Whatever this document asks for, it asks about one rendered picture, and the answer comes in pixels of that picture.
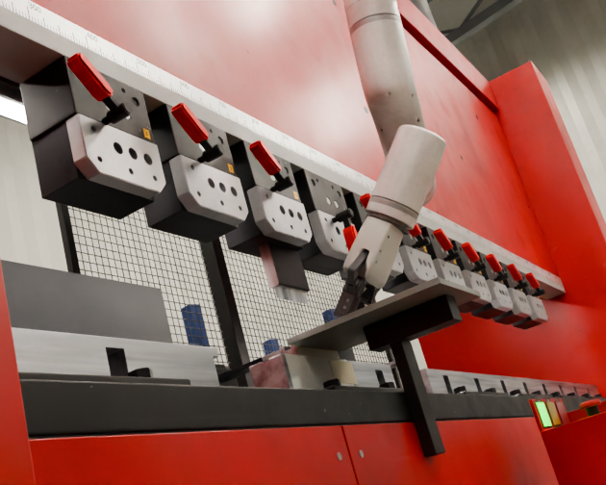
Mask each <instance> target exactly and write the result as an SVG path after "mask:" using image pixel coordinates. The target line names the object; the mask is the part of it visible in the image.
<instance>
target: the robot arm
mask: <svg viewBox="0 0 606 485"><path fill-rule="evenodd" d="M342 1H343V5H344V9H345V14H346V18H347V23H348V28H349V32H350V36H351V41H352V45H353V50H354V54H355V59H356V63H357V67H358V71H359V75H360V79H361V84H362V87H363V91H364V95H365V98H366V102H367V105H368V108H369V110H370V113H371V116H372V119H373V122H374V124H375V127H376V130H377V133H378V136H379V140H380V142H381V145H382V148H383V152H384V155H385V159H386V161H385V163H384V165H383V167H382V170H381V172H380V175H379V177H378V180H377V182H376V185H375V187H374V190H373V192H372V195H371V197H370V199H369V201H368V203H367V206H366V212H367V213H368V215H366V220H365V222H364V223H363V225H362V227H361V229H360V231H359V233H358V235H357V237H356V239H355V241H354V242H353V244H352V246H351V248H350V251H349V253H348V255H347V257H346V260H345V262H344V264H343V267H342V268H343V271H344V272H345V273H346V274H347V277H346V283H345V284H344V286H343V288H342V293H341V297H340V299H339V302H338V304H337V307H336V309H335V312H334V316H336V317H338V318H340V317H342V316H345V315H347V314H350V313H352V312H354V311H357V310H359V309H362V308H364V307H365V304H366V305H370V304H373V302H374V299H375V296H376V295H377V293H378V292H379V291H380V290H381V288H383V287H384V286H385V284H386V282H387V280H388V278H389V276H390V273H391V269H392V266H393V263H394V261H395V258H396V255H397V252H398V249H399V246H400V244H401V240H402V237H403V235H408V234H409V230H413V229H414V227H415V225H416V224H417V218H418V215H419V213H420V210H421V208H422V206H424V205H426V204H427V203H428V202H430V201H431V199H432V198H433V196H434V194H435V191H436V186H437V181H436V175H435V174H436V171H437V169H438V166H439V164H440V161H441V159H442V155H443V152H444V150H445V148H446V142H445V141H444V139H443V138H441V137H440V136H439V135H437V134H435V133H433V132H431V131H429V130H427V129H426V127H425V123H424V118H423V114H422V110H421V107H420V103H419V99H418V95H417V89H416V84H415V80H414V75H413V71H412V66H411V61H410V56H409V52H408V47H407V43H406V39H405V35H404V30H403V26H402V21H401V17H400V13H399V9H398V5H397V1H396V0H342ZM407 229H408V230H407ZM367 282H368V283H367ZM359 283H360V285H359ZM365 287H366V290H365Z"/></svg>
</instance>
